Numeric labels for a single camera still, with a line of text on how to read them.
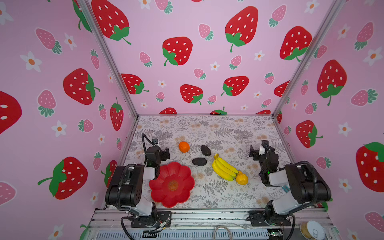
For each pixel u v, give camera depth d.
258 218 0.73
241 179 0.82
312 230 0.66
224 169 0.89
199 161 0.90
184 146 0.96
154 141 0.83
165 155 0.86
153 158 0.74
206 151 0.96
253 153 0.84
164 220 0.72
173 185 0.84
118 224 0.70
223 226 0.73
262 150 0.80
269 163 0.70
